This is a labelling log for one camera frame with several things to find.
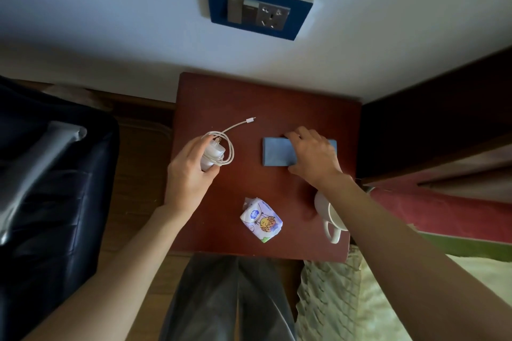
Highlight person's left forearm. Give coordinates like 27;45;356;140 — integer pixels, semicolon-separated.
23;206;193;341

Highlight blue smartphone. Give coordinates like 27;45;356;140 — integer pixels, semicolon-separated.
262;136;338;167

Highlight grey trousers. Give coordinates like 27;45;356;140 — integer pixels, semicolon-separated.
159;253;297;341

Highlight blue wall panel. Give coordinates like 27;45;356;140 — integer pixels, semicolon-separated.
206;0;314;42

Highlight red bed sheet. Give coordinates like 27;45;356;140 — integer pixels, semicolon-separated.
369;184;512;245

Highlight wooden skirting board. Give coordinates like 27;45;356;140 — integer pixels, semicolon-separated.
12;79;177;126

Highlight red wooden bedside table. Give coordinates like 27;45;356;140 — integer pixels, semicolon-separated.
166;71;363;264

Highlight cream quilted bedspread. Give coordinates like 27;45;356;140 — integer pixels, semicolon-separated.
295;244;512;341

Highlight dark wooden headboard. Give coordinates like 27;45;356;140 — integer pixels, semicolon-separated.
355;46;512;194

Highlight black leather chair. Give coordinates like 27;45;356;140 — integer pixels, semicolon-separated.
0;75;121;341

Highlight white charger adapter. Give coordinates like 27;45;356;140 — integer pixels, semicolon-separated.
200;138;226;172

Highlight white mug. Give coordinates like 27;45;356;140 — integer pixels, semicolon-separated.
314;190;349;245

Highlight person's right hand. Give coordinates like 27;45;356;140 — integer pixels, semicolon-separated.
284;126;353;193

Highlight person's left hand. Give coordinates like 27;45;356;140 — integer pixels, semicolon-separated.
163;135;221;218

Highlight white charging cable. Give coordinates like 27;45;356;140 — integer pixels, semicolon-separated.
200;117;257;168

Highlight person's right forearm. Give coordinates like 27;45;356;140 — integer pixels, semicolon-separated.
320;175;512;341

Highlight green bed sheet edge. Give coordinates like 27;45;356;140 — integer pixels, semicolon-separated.
416;232;512;264

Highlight grey socket and switch plate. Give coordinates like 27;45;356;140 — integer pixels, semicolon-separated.
227;0;291;30

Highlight printed tissue packet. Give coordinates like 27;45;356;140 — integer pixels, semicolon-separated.
239;197;284;245

